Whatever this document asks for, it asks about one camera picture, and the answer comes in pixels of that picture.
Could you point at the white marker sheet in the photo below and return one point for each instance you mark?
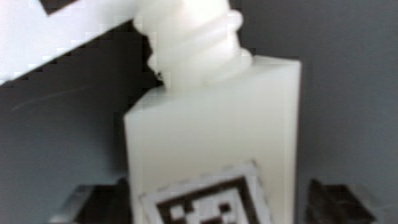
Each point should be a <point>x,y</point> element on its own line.
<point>47,26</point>

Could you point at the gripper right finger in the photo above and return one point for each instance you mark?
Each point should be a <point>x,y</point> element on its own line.
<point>334,207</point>

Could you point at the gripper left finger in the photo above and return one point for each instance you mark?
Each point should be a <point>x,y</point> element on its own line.
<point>96,205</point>

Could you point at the white stool leg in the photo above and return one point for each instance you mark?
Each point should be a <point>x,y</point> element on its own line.
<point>212,124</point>

